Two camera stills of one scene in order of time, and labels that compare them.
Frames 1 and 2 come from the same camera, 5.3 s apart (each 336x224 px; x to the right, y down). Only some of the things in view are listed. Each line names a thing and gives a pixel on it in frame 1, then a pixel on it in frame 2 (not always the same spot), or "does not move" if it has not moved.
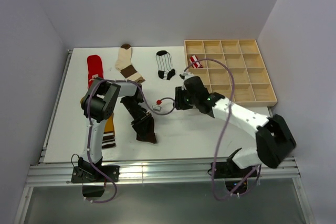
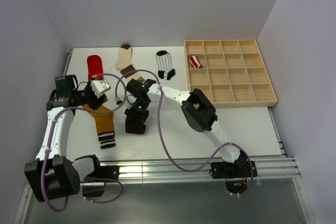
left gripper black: [142, 116] → [96, 101]
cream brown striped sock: [124, 64] does not move
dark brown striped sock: [144, 129] → [133, 126]
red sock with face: [95, 68] does not move
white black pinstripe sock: [165, 65] does not move
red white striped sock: [197, 64] does not move
